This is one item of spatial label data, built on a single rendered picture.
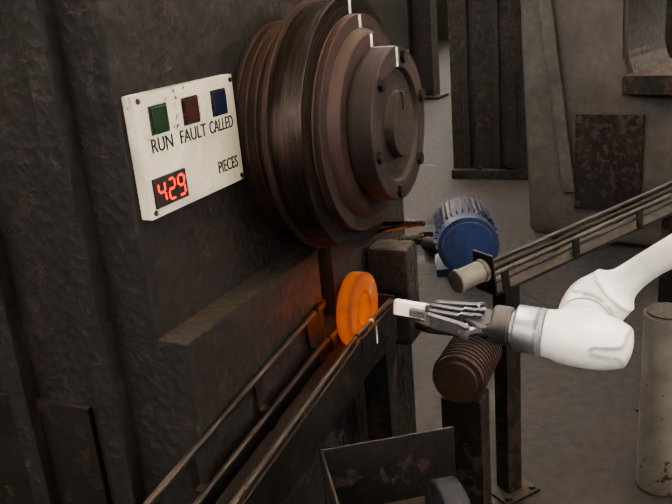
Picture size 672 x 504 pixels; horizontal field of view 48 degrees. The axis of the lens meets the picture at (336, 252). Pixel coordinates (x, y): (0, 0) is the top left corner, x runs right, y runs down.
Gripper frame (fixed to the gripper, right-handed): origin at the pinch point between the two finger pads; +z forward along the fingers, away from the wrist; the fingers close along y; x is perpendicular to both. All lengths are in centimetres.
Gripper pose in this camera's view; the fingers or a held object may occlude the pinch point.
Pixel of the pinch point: (411, 309)
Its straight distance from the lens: 153.0
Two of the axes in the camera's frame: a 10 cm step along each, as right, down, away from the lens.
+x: -0.1, -9.4, -3.5
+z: -9.1, -1.4, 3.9
